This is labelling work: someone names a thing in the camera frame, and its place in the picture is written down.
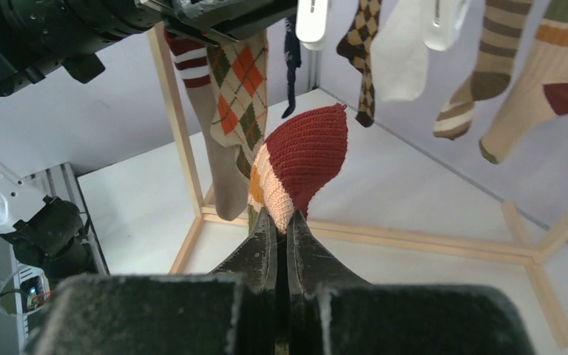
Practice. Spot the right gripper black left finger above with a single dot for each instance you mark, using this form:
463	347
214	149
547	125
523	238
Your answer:
255	259

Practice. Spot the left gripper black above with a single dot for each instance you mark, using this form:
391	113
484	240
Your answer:
220	21

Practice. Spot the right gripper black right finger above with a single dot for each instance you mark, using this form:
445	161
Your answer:
310	266

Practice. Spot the beige orange argyle sock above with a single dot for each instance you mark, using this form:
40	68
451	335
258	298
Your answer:
239	78

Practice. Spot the white hanger clip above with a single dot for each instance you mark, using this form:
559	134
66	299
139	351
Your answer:
311	24
442	22

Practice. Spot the taupe sock maroon cuff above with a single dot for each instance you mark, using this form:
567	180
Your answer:
189	58

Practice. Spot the navy blue sock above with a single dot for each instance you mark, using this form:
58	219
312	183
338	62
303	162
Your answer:
292	53

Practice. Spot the brown yellow argyle sock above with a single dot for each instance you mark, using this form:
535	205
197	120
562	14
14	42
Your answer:
355	46

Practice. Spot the white sock hanging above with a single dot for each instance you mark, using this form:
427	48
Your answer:
399	57

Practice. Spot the brown striped sock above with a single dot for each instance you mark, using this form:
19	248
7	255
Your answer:
502	27

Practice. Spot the wooden rack frame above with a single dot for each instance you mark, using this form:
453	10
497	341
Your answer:
522	251

